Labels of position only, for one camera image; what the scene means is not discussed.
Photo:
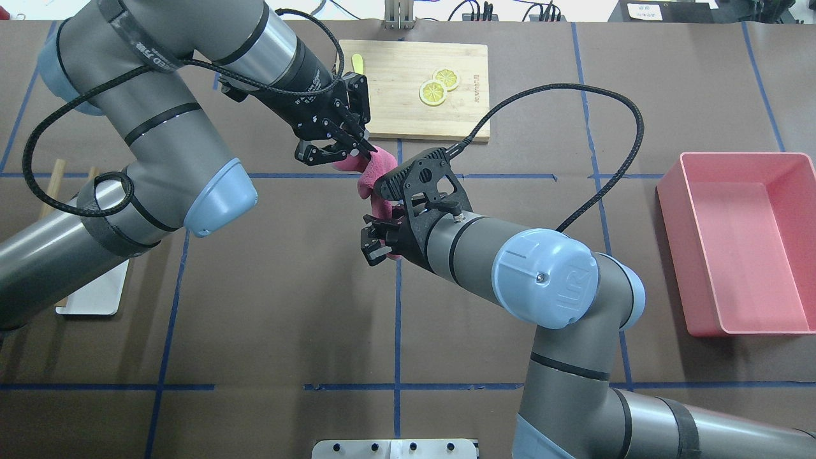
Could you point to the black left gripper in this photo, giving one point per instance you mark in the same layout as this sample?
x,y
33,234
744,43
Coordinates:
x,y
310,95

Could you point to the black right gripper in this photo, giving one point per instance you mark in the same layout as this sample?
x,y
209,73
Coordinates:
x,y
408,244

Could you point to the magenta cleaning cloth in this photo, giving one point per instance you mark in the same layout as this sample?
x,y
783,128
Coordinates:
x,y
380,163

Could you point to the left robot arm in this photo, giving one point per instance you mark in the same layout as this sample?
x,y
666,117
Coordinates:
x,y
120,59

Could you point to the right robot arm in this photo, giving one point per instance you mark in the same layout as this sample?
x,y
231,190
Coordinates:
x,y
579,301

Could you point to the yellow plastic knife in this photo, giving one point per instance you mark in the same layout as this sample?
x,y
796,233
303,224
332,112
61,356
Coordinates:
x,y
358,64

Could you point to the bamboo cutting board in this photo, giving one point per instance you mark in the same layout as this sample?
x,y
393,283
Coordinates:
x,y
395,71

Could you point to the front lemon slice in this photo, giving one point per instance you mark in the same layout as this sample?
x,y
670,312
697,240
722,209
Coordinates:
x,y
432,92

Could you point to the lemon slice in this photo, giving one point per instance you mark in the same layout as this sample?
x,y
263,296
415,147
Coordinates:
x,y
432,92
448,78

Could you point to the rear lemon slice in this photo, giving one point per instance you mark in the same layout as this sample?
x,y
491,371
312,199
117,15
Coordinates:
x,y
448,78

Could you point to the white towel rack stand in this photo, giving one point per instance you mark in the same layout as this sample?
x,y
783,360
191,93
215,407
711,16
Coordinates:
x,y
102,296

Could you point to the pink plastic bin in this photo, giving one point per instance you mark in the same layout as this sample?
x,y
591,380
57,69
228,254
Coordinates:
x,y
741,230

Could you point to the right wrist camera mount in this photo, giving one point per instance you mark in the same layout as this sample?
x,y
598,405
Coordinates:
x,y
426,182

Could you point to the aluminium frame post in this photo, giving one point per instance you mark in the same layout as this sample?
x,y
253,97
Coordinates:
x,y
399,14

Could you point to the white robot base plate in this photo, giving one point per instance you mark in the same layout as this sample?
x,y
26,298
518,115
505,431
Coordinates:
x,y
397,448

